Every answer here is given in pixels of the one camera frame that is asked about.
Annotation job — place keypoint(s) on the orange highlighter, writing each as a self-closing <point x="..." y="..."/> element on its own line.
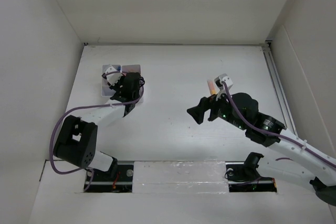
<point x="211" y="87"/>

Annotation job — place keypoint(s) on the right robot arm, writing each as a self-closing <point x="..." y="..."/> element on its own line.
<point x="301" y="164"/>

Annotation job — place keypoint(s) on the white left organizer bin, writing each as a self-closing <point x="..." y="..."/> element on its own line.
<point x="107" y="91"/>

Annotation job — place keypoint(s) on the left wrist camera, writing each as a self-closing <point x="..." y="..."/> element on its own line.
<point x="110" y="75"/>

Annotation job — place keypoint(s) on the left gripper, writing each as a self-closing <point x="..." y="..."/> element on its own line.
<point x="114" y="87"/>

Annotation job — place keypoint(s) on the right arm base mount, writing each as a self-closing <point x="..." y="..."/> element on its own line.
<point x="241" y="183"/>

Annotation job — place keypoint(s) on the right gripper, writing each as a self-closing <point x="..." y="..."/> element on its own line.
<point x="198" y="113"/>

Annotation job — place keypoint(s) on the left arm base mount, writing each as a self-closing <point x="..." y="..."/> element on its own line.
<point x="121" y="182"/>

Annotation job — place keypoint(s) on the white right organizer bin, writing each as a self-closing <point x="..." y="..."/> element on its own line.
<point x="132" y="68"/>

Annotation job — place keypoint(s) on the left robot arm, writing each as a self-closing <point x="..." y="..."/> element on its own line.
<point x="74" y="138"/>

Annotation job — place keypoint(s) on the aluminium side rail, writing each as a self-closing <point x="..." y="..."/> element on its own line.
<point x="280" y="94"/>

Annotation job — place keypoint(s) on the white organizer bin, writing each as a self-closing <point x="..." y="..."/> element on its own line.
<point x="107" y="91"/>
<point x="132" y="68"/>

